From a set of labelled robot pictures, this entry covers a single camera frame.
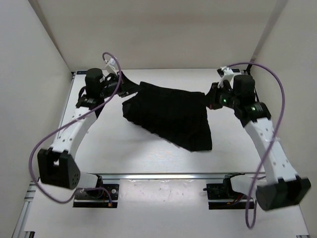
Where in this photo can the front aluminium rail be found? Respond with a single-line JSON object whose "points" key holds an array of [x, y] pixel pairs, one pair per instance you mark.
{"points": [[163, 176]]}

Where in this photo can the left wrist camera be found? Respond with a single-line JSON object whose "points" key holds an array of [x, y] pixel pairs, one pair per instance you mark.
{"points": [[110, 66]]}

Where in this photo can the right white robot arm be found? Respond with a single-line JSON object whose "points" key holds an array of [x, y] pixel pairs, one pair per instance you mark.
{"points": [[283, 186]]}

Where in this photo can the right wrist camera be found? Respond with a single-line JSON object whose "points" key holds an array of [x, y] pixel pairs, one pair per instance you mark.
{"points": [[226, 74]]}

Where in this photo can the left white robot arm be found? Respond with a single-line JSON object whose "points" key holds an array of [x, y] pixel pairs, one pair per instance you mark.
{"points": [[57, 165]]}

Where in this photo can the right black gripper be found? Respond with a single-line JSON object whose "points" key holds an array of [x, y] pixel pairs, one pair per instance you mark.
{"points": [[210, 96]]}

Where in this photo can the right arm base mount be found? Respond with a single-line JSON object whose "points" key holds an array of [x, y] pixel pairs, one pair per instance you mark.
{"points": [[221, 197]]}

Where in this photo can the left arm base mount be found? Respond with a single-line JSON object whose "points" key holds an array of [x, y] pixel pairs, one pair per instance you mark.
{"points": [[100, 198]]}

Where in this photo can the left aluminium frame rail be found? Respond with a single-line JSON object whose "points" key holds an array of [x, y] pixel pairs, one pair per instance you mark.
{"points": [[19, 231]]}

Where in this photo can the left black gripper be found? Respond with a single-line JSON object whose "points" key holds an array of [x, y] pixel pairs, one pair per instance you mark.
{"points": [[127, 87]]}

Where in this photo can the black pleated skirt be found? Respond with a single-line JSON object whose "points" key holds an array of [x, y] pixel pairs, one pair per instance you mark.
{"points": [[178, 116]]}

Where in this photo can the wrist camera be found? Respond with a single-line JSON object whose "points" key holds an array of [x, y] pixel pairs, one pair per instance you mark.
{"points": [[226, 74], [110, 66]]}

